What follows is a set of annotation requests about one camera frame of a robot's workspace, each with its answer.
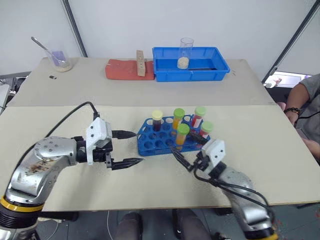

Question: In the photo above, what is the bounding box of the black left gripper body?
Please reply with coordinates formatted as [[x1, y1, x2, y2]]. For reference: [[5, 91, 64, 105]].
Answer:
[[92, 141, 113, 168]]

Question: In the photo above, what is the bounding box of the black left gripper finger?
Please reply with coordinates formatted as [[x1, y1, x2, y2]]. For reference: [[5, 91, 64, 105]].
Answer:
[[111, 129, 138, 140], [105, 153, 146, 172]]

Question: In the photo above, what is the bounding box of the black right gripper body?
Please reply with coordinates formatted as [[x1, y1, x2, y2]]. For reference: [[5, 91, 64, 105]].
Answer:
[[192, 150, 213, 173]]

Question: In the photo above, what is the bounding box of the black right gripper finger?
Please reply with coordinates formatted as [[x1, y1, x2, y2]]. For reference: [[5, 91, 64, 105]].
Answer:
[[188, 131, 210, 146], [169, 145, 195, 173]]

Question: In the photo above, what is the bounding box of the green-capped orange tube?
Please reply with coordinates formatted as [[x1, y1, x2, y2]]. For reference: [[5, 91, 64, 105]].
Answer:
[[174, 123, 191, 146], [172, 107, 186, 131]]

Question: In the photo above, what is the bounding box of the blue test tube rack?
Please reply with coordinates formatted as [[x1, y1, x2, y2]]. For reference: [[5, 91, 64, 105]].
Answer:
[[136, 114, 211, 157]]

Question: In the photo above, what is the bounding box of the person's hand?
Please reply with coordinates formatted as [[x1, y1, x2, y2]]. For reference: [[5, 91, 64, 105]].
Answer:
[[285, 111, 300, 125]]

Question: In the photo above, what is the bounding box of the green-capped red tube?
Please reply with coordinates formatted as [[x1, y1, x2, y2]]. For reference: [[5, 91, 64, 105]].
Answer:
[[198, 121, 214, 140], [190, 106, 207, 129]]

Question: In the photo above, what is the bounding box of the yellow-capped dark red tube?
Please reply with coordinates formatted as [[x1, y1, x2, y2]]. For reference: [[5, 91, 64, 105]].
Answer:
[[151, 109, 164, 133]]

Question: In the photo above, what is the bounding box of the dark rounded shape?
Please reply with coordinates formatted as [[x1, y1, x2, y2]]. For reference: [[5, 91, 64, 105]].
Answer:
[[115, 211, 145, 240]]

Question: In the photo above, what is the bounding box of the red cloth pad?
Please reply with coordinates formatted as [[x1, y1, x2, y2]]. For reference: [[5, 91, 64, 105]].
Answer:
[[104, 58, 156, 82]]

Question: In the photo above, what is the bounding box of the blue plastic bin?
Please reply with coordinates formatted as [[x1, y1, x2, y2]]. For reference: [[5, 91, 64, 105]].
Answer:
[[152, 46, 231, 83]]

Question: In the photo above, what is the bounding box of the wooden block with holes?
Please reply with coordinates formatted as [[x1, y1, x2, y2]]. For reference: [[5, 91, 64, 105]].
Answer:
[[135, 49, 147, 77]]

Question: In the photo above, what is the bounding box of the clear cylinder with powder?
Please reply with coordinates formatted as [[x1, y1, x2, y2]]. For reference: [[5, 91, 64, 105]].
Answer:
[[177, 37, 195, 70]]

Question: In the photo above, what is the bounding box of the glass beaker with powder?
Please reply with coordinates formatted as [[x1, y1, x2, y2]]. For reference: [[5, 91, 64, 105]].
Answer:
[[44, 48, 74, 73]]

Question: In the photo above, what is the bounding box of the bright display screen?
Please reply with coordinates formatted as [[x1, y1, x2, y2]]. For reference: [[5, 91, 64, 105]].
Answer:
[[264, 70, 314, 89]]

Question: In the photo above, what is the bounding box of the gray equipment clutter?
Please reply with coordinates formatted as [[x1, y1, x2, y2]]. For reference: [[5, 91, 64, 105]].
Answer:
[[0, 71, 32, 115]]

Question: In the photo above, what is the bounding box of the person in gray shirt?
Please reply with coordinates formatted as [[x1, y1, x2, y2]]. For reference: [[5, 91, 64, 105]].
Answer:
[[276, 73, 320, 166]]

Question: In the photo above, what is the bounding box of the metal spoon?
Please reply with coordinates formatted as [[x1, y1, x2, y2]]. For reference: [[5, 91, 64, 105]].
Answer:
[[30, 36, 63, 64]]

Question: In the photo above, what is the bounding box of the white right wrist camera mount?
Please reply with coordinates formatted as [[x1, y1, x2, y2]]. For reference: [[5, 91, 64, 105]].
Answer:
[[201, 139, 227, 168]]

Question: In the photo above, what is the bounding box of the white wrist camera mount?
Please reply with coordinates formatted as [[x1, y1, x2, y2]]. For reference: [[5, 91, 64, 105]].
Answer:
[[85, 117, 113, 166], [201, 139, 227, 168]]

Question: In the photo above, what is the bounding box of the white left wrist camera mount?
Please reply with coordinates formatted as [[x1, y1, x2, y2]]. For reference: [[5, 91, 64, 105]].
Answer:
[[85, 117, 113, 166]]

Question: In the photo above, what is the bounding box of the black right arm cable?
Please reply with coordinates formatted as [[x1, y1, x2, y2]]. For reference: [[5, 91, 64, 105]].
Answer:
[[193, 166, 276, 227]]

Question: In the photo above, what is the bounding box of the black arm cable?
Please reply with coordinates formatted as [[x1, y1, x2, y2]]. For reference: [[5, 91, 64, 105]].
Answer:
[[193, 166, 276, 227], [13, 101, 101, 173]]

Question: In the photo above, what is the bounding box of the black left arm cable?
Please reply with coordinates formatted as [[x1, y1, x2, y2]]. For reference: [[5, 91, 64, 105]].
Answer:
[[13, 101, 101, 173]]

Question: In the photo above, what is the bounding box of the thin white cable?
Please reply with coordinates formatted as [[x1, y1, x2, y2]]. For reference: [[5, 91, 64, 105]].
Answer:
[[106, 210, 114, 240]]

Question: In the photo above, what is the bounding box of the dark bead bracelet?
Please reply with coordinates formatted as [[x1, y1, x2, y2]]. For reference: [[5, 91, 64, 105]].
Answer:
[[283, 106, 301, 116]]

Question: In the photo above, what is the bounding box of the black diagonal frame pole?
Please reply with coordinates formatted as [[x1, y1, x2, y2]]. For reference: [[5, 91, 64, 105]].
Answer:
[[60, 0, 89, 59], [260, 0, 320, 84]]

